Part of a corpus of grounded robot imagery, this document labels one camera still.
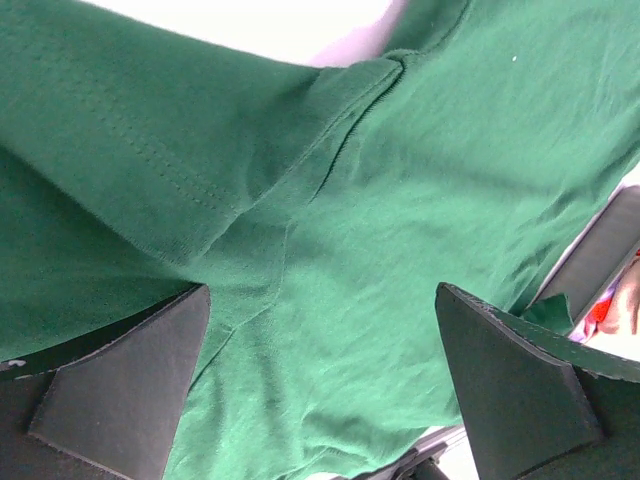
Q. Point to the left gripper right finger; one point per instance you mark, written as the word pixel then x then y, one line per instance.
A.
pixel 536 405

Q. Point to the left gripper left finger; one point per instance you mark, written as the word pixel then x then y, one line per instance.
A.
pixel 104 405

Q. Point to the green t shirt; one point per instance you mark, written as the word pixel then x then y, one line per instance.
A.
pixel 321 206

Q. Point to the lilac t shirt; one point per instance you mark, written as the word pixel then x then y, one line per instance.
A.
pixel 583 331

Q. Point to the beige t shirt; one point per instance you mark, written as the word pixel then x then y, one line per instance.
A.
pixel 622 317

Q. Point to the orange t shirt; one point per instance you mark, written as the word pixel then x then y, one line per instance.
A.
pixel 600 310

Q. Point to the grey laundry basket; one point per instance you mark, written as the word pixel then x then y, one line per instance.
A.
pixel 598 257

